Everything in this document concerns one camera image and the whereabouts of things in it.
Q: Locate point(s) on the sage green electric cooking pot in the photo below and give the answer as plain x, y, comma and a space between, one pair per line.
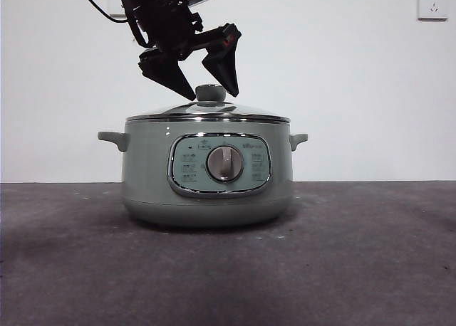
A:
149, 183

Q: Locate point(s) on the glass lid with green knob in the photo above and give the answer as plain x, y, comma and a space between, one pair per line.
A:
209, 94

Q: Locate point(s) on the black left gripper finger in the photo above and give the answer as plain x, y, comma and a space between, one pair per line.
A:
164, 71
226, 62

